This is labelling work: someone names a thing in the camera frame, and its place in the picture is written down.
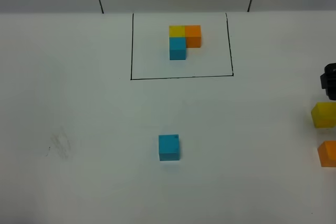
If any yellow template block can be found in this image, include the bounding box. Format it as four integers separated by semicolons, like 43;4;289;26
169;26;185;38

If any blue template block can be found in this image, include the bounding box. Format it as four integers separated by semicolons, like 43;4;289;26
169;37;186;60

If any orange template block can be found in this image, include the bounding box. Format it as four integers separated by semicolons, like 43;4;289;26
185;25;202;48

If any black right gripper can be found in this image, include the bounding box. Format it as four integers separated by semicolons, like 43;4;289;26
320;63;336;101

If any white template sheet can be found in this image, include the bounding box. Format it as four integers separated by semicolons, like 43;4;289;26
131;13;233;80

